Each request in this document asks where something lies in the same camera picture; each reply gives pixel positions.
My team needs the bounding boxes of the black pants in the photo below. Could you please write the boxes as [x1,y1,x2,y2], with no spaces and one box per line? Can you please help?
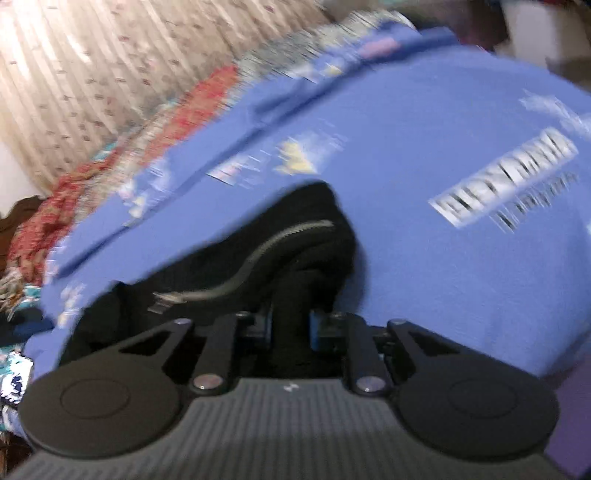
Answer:
[58,181,356,366]

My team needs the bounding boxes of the blue printed bed sheet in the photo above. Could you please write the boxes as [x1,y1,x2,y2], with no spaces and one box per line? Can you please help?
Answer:
[24,24,590,375]

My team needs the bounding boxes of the purple floor mat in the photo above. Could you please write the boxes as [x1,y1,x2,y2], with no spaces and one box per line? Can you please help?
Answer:
[546,356,591,478]

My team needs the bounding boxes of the red floral patterned blanket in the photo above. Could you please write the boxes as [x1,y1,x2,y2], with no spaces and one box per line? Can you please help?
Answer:
[0,8,417,434]

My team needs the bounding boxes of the brown wooden furniture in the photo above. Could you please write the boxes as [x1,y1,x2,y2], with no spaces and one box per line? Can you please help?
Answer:
[0,196,43,275]

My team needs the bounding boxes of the beige patterned curtain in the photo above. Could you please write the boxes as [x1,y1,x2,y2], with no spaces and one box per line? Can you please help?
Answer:
[1,1,325,193]

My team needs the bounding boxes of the pile of mixed clothes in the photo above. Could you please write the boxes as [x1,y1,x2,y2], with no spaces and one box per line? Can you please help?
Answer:
[320,1,590,89]

